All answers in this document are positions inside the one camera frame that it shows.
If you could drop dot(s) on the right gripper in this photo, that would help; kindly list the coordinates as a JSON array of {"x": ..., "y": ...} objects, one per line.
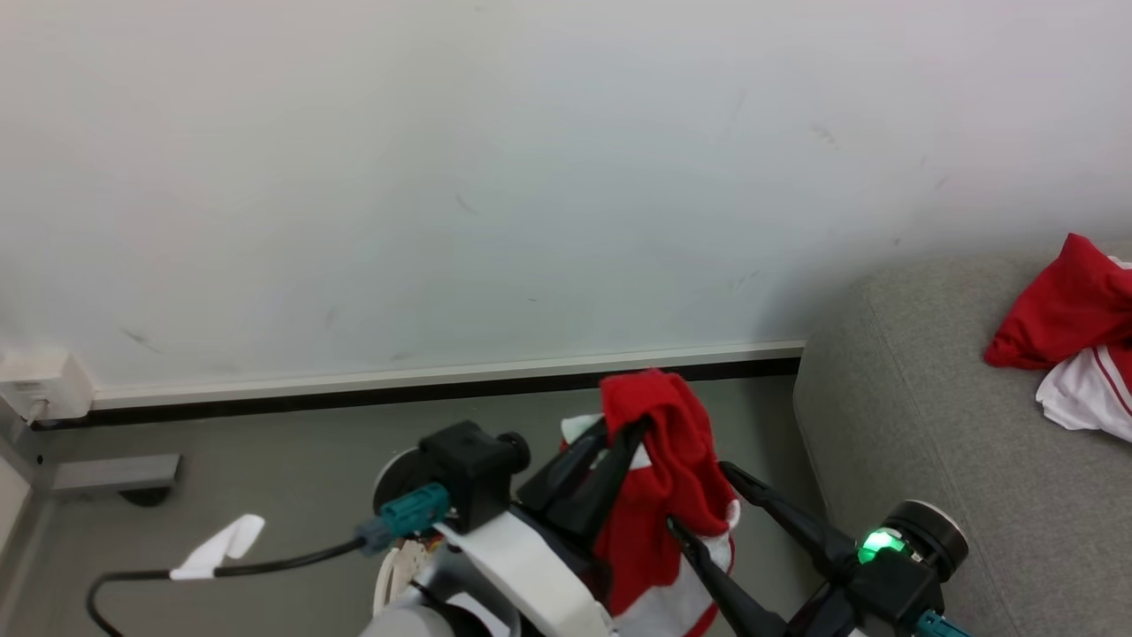
[{"x": 920, "y": 531}]

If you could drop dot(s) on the grey fabric sofa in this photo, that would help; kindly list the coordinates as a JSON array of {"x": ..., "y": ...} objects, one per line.
[{"x": 929, "y": 425}]

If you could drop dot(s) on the black round frame foot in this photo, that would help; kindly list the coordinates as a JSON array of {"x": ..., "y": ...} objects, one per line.
[{"x": 144, "y": 495}]

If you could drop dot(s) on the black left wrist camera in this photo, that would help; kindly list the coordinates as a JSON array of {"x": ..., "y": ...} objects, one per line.
[{"x": 469, "y": 473}]

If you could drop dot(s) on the grey metal frame leg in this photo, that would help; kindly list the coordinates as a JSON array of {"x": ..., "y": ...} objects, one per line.
[{"x": 97, "y": 473}]

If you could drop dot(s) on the red and white garment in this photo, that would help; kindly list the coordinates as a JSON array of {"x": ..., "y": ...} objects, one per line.
[
  {"x": 1070, "y": 336},
  {"x": 672, "y": 469}
]

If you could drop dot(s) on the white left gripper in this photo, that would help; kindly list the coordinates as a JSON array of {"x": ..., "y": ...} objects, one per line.
[{"x": 531, "y": 575}]

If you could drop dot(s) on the white perforated laundry basket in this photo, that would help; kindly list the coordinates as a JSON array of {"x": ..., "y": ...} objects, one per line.
[{"x": 400, "y": 571}]

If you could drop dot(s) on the white wall outlet box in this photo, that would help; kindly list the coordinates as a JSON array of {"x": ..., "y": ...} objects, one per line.
[{"x": 44, "y": 385}]

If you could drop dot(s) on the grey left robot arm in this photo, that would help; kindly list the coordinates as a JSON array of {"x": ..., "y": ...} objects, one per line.
[{"x": 424, "y": 619}]

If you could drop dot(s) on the white and black baseboard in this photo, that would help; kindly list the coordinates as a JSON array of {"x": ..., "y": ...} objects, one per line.
[{"x": 442, "y": 380}]

